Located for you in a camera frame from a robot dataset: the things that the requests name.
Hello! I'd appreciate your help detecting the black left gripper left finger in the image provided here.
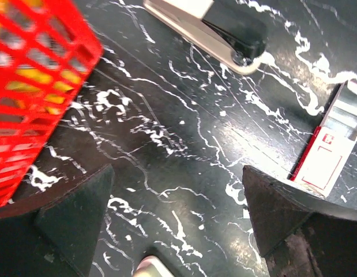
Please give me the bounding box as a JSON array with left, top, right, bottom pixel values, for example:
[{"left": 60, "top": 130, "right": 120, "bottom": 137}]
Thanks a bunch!
[{"left": 0, "top": 164, "right": 114, "bottom": 276}]

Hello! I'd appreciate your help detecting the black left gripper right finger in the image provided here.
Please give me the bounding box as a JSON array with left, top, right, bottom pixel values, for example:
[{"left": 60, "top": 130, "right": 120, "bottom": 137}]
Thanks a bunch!
[{"left": 242, "top": 165, "right": 357, "bottom": 276}]

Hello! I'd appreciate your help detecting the red white staple box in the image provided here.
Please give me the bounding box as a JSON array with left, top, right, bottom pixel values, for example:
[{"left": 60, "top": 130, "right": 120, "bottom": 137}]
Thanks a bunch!
[{"left": 290, "top": 79, "right": 357, "bottom": 197}]

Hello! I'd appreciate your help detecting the red plastic basket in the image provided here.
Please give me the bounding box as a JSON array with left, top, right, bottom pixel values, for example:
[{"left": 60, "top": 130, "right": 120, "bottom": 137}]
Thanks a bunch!
[{"left": 0, "top": 1, "right": 103, "bottom": 207}]

